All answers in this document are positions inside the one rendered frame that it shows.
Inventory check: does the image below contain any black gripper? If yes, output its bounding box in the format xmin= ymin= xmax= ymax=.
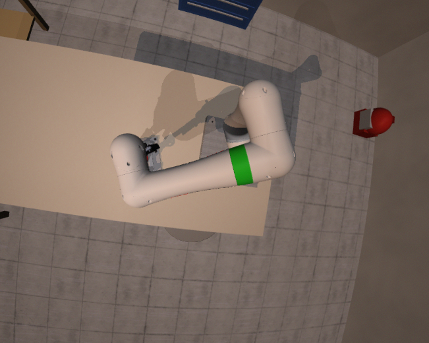
xmin=146 ymin=143 xmax=160 ymax=155

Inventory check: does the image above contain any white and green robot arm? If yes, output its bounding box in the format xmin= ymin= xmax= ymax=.
xmin=110 ymin=79 xmax=296 ymax=208

